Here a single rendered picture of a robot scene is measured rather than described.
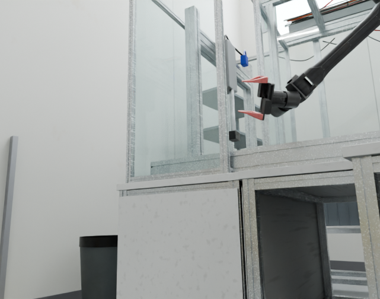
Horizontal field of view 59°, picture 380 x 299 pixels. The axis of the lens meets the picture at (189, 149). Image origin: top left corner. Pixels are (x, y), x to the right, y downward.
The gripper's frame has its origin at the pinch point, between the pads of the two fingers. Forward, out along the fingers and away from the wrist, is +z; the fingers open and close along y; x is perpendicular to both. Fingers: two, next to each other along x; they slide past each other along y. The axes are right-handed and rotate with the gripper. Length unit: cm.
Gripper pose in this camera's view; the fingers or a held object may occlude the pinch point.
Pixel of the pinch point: (242, 96)
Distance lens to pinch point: 112.7
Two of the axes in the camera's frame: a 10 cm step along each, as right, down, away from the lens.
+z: -9.7, -0.2, -2.5
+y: 0.9, -9.6, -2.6
